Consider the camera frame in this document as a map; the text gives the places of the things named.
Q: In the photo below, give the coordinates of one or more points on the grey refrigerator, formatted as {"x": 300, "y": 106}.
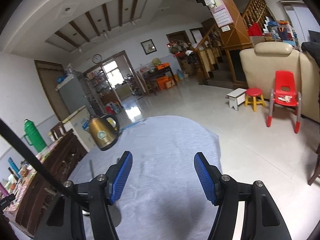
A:
{"x": 75, "y": 92}

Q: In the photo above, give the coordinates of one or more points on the blue thermos bottle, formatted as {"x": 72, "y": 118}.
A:
{"x": 14, "y": 167}

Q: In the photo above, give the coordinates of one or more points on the framed wall picture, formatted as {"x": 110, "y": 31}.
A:
{"x": 148, "y": 46}

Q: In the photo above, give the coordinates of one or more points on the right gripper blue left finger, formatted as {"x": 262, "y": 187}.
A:
{"x": 117, "y": 176}

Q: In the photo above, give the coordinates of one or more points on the dark wooden side table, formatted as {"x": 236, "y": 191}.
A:
{"x": 158, "y": 80}

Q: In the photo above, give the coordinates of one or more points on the small white step stool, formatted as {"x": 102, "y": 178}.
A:
{"x": 236, "y": 98}

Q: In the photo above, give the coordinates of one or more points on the round wall clock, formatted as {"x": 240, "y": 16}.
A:
{"x": 97, "y": 58}

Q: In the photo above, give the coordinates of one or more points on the gold electric kettle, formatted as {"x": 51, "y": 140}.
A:
{"x": 104, "y": 130}

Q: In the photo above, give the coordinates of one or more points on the wall calendar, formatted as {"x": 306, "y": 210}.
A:
{"x": 219, "y": 12}

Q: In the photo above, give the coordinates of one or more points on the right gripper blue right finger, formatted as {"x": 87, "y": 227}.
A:
{"x": 209, "y": 177}

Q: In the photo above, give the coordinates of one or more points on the green thermos jug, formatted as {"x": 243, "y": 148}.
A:
{"x": 33, "y": 137}

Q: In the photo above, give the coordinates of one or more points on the red plastic child chair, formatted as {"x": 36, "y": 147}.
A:
{"x": 285, "y": 94}

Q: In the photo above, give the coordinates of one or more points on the white chest freezer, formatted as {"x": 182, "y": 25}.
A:
{"x": 78, "y": 122}

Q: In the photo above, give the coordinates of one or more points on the red yellow round stool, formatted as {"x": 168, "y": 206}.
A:
{"x": 254, "y": 97}

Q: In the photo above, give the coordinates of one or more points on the wooden stair railing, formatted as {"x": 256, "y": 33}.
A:
{"x": 208, "y": 50}

